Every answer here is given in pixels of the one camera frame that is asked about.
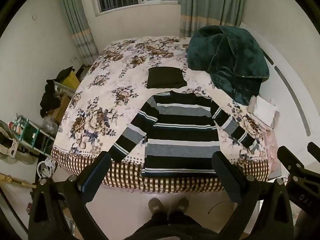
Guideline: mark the cardboard box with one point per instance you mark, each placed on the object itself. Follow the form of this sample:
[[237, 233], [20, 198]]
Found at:
[[61, 110]]

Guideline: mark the person's dark trouser legs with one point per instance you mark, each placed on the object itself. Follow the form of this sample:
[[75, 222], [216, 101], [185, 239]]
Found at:
[[175, 226]]

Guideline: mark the white folded cloth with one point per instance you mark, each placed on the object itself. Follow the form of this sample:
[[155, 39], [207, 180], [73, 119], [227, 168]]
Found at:
[[265, 111]]

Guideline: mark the striped knit sweater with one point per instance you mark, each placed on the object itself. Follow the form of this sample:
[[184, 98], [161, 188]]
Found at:
[[180, 135]]

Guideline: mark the person's right shoe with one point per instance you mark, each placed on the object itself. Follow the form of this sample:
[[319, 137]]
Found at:
[[182, 205]]

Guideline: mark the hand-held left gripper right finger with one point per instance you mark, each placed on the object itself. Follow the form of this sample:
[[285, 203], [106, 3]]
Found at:
[[226, 180]]

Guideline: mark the black hanging clothes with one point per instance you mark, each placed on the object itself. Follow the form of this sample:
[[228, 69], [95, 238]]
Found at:
[[50, 97]]

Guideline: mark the dark folded cloth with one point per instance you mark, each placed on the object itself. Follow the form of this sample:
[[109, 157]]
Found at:
[[165, 78]]

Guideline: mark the white curved headboard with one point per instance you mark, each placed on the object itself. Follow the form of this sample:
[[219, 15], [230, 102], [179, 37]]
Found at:
[[290, 62]]

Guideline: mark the yellow box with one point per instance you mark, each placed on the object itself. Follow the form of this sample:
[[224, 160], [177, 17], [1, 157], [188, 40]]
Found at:
[[71, 80]]

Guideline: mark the green storage rack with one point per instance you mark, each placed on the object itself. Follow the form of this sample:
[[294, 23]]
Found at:
[[35, 136]]

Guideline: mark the green curtain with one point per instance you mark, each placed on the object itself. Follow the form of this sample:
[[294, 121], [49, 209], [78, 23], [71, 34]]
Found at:
[[76, 22], [210, 5]]

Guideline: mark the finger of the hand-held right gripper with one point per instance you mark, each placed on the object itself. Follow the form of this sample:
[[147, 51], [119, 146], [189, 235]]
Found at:
[[314, 148], [290, 158]]

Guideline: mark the dark green plush blanket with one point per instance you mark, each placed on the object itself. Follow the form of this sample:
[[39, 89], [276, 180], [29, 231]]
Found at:
[[230, 55]]

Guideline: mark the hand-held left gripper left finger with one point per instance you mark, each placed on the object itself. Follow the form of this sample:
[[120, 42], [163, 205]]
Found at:
[[87, 187]]

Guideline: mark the floral blanket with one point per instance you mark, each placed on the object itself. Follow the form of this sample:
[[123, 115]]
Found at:
[[107, 85]]

